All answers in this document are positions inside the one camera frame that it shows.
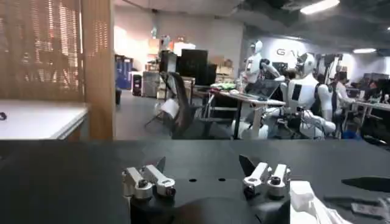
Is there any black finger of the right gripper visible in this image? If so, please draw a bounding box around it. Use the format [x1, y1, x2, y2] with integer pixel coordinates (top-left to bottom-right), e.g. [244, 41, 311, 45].
[341, 176, 390, 194]

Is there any white side table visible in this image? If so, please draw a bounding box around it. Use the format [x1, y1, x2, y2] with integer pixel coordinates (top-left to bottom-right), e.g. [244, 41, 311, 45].
[0, 99, 90, 141]

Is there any black monitor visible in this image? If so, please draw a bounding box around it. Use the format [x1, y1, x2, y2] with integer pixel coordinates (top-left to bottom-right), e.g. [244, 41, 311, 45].
[179, 48, 218, 86]

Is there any long office desk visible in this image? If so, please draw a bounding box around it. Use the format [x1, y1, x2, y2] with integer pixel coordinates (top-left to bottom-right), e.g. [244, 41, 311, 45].
[350, 99, 390, 144]

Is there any open laptop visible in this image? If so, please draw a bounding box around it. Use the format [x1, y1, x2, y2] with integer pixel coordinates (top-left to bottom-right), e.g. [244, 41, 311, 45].
[243, 78, 280, 100]

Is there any wooden slatted partition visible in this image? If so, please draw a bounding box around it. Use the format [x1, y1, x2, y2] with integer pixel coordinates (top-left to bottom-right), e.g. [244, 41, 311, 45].
[0, 0, 116, 141]

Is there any black office chair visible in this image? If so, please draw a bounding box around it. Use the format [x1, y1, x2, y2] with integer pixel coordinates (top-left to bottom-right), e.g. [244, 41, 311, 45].
[144, 71, 216, 141]

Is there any person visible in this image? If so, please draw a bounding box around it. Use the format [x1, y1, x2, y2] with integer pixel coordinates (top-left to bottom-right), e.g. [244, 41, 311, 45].
[333, 71, 356, 118]

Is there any white cloth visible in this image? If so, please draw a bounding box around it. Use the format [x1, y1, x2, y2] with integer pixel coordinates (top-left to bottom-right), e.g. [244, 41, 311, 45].
[288, 180, 356, 224]

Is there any wooden desk with clutter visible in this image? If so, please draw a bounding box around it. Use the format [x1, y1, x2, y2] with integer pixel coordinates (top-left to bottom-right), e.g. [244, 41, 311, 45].
[208, 81, 286, 140]

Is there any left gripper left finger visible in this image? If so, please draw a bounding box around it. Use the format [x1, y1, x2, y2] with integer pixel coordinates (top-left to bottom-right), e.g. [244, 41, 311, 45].
[121, 156, 177, 201]

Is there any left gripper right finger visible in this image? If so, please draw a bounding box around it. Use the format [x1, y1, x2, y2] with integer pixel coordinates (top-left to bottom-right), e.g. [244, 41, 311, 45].
[238, 154, 291, 199]

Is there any long ceiling light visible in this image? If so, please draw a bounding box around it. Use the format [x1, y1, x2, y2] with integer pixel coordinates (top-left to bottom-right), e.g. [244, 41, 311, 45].
[299, 0, 341, 16]
[352, 47, 378, 55]

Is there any white sheet on chair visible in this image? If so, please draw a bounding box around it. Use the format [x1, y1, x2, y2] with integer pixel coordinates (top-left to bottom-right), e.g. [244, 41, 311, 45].
[159, 98, 181, 120]

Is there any white humanoid robot, black chest panel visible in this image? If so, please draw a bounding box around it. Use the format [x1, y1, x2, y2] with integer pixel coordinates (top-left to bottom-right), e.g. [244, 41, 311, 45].
[262, 51, 337, 140]

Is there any blue cabinet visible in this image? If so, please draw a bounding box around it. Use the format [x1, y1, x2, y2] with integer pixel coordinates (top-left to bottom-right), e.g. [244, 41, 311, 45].
[115, 54, 134, 90]

